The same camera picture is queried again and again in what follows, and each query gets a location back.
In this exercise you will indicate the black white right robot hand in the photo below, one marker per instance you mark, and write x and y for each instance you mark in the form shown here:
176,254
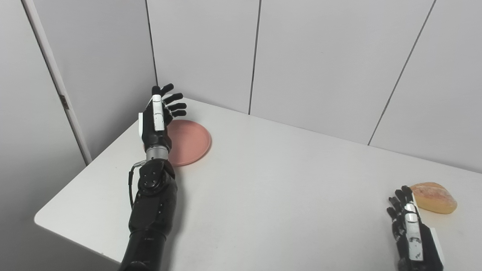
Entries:
418,241

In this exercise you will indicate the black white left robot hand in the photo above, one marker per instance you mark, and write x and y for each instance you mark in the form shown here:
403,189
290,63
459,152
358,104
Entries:
154,131

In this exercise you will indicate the pink round plate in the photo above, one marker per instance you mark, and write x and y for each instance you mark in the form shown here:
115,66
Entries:
190,143

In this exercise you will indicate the golden bread roll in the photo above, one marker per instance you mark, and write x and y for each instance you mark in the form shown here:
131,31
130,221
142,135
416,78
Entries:
435,197

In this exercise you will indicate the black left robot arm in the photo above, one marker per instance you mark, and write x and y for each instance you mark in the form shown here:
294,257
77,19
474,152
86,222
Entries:
152,210

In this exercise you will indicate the metal partition hinge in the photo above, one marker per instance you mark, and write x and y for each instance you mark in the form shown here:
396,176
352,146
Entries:
64,102

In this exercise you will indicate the white partition post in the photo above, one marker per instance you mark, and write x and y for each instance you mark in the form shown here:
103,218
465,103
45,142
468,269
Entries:
56,81

